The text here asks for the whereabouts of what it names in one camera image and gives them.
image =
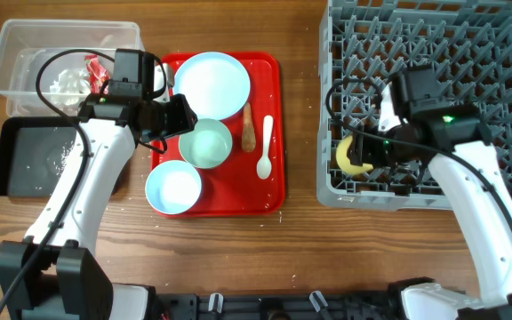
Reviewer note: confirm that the red serving tray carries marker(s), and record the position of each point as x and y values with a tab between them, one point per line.
234	186

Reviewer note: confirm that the black plastic tray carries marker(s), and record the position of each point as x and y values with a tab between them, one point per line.
27	146

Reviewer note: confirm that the light blue small bowl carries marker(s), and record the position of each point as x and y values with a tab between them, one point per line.
173	187

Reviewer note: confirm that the white tissue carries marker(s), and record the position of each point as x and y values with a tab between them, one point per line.
69	87

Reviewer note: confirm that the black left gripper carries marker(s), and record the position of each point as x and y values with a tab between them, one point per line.
184	121

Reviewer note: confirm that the grey dishwasher rack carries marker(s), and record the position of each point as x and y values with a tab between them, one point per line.
469	46

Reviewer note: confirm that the white plastic spoon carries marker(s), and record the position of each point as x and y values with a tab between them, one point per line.
264	165

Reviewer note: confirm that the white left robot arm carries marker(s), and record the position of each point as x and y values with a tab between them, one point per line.
52	272

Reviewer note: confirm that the pile of white rice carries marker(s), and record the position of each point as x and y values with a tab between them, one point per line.
61	155

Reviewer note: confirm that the green bowl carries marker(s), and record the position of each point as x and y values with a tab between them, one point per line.
208	145

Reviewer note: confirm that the red snack wrapper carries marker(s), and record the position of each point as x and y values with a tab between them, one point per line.
98	75

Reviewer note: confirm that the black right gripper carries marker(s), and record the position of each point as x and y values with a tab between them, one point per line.
364	148

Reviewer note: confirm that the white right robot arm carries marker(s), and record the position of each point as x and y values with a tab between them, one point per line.
417	122

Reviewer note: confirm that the clear plastic waste bin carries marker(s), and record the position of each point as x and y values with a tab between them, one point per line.
25	45

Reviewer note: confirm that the yellow plastic cup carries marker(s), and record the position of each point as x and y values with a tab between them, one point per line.
343	160

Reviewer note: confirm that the light blue plate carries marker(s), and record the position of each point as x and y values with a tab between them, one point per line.
215	84

